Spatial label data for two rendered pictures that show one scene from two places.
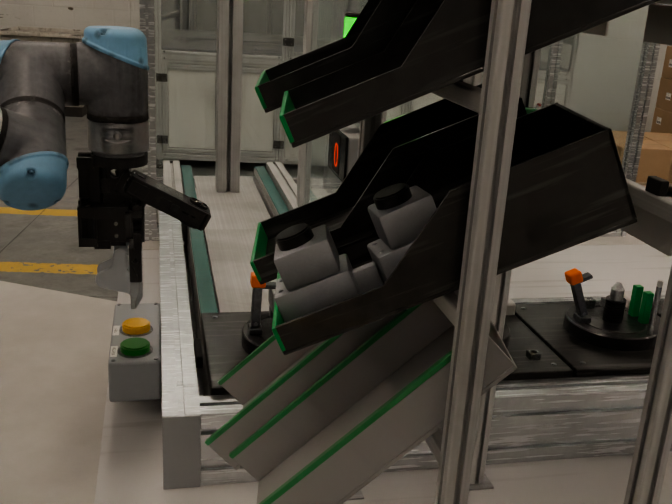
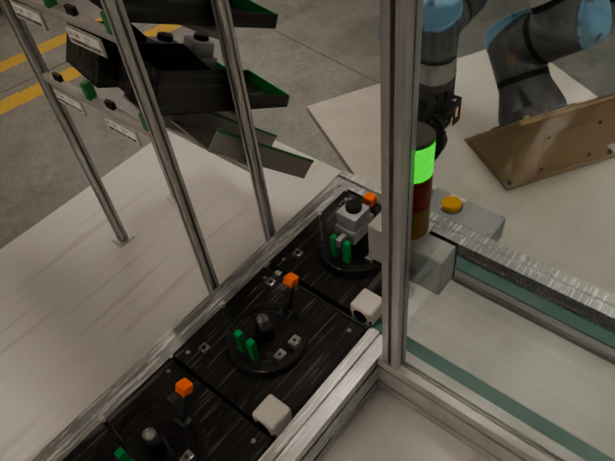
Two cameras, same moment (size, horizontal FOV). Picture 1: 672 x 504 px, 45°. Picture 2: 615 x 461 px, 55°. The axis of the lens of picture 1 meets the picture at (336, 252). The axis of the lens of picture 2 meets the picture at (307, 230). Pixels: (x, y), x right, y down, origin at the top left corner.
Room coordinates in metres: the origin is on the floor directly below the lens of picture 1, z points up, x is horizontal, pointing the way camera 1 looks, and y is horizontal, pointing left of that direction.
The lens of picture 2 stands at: (1.63, -0.40, 1.84)
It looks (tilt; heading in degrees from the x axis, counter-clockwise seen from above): 47 degrees down; 149
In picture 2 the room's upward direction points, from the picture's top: 8 degrees counter-clockwise
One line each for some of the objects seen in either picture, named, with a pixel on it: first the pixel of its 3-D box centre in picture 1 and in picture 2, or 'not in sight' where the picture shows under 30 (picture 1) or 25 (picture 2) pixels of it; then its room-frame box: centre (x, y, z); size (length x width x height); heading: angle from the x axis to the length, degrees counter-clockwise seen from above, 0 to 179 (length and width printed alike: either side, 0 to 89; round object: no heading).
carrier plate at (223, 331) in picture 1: (290, 349); (356, 252); (1.05, 0.06, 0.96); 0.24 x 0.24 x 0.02; 13
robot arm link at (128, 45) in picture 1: (114, 73); not in sight; (1.01, 0.29, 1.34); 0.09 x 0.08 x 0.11; 109
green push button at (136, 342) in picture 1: (135, 349); not in sight; (1.01, 0.27, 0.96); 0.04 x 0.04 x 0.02
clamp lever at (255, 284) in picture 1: (262, 299); (368, 212); (1.04, 0.10, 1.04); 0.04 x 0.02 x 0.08; 103
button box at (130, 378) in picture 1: (136, 348); not in sight; (1.08, 0.28, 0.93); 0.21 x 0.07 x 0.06; 13
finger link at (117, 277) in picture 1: (119, 280); not in sight; (0.99, 0.28, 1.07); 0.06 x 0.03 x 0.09; 103
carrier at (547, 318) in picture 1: (615, 306); (154, 442); (1.16, -0.43, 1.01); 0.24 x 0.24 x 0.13; 13
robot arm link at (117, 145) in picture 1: (118, 137); not in sight; (1.01, 0.28, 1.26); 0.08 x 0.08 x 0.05
